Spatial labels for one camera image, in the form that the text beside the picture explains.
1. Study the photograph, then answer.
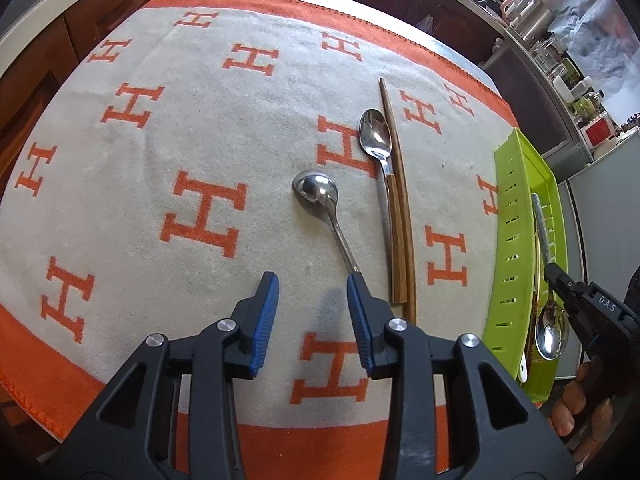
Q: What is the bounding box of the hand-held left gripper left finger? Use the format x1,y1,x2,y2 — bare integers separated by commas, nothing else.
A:
50,271,281,480

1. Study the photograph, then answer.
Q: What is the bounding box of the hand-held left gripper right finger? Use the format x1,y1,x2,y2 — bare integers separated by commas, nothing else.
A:
346,272,576,480

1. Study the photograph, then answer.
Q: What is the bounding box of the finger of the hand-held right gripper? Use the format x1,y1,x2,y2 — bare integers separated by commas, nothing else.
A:
544,262,587,342

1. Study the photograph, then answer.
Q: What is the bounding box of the stainless steel spoon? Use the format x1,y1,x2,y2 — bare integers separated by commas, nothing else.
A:
534,280,570,362
292,170,362,276
358,108,396,276

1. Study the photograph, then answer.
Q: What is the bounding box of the twisted metal chopstick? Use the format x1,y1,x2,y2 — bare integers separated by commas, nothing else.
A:
531,192,555,266

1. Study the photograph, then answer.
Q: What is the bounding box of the green plastic utensil tray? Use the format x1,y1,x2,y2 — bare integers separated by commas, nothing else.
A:
484,129,571,403

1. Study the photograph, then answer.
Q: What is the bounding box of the person's right hand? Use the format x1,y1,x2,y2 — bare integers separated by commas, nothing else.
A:
547,362,640,466

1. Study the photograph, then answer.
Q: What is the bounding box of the dark brown wooden chopstick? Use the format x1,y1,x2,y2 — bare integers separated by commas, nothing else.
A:
380,78,418,325
379,78,408,306

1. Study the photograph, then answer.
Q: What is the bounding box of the silver refrigerator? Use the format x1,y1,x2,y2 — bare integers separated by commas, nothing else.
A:
555,130,640,381

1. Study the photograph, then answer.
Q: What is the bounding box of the red label jar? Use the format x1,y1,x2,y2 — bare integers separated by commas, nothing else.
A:
582,112,616,148

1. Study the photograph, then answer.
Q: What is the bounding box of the green label bottle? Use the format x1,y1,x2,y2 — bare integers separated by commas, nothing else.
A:
570,92,603,118

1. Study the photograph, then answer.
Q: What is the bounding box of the grey cabinet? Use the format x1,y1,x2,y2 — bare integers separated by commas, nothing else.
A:
480,42,596,161

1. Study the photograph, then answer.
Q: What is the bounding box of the white plastic bottle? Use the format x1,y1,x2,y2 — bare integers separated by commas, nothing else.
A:
552,74,593,103

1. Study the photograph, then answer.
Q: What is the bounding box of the orange and grey printed blanket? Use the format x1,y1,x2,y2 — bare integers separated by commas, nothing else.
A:
0,0,526,476

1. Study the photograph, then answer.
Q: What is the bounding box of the glass jar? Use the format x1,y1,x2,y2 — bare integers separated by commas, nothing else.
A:
530,35,568,68

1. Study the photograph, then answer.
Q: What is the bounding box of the clear plastic sheet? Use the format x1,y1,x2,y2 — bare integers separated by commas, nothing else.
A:
550,0,640,126

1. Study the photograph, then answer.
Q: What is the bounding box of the steel electric kettle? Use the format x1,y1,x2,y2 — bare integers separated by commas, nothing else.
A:
500,0,556,43

